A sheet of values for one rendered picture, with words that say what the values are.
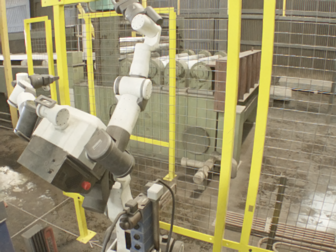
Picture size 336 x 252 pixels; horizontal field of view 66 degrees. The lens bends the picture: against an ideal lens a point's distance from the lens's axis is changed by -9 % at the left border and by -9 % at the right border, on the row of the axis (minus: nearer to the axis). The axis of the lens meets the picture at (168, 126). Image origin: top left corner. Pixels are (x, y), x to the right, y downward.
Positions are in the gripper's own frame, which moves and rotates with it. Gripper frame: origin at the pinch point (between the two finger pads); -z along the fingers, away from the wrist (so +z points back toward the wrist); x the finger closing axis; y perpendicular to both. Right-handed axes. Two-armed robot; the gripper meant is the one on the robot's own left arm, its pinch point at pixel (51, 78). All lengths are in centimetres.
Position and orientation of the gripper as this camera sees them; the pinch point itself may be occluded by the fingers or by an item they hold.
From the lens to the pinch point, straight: 191.3
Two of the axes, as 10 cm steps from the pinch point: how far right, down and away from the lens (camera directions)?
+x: -9.0, -1.4, 4.1
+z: -4.3, 2.9, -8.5
